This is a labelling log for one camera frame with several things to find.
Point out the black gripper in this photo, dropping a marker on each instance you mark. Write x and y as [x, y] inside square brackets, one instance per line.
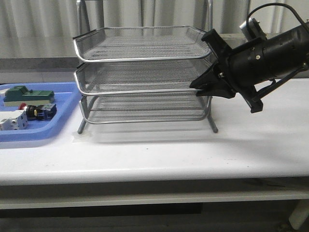
[239, 69]

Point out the mesh tray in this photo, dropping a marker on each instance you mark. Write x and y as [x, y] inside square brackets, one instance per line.
[138, 76]
[144, 107]
[116, 44]

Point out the red emergency stop button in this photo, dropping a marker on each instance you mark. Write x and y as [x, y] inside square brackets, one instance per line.
[42, 112]

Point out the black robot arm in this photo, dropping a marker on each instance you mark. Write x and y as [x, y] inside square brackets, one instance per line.
[294, 58]

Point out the white table leg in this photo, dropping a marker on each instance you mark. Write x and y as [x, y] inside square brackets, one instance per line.
[299, 214]

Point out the blue plastic tray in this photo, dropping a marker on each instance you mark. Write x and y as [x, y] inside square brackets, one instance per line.
[67, 96]

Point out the green terminal block module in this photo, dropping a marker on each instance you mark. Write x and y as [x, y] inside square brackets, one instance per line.
[21, 94]

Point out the white circuit breaker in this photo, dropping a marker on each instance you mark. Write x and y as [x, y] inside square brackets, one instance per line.
[13, 120]

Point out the grey metal rack frame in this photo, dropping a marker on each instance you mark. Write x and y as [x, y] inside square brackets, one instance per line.
[84, 27]

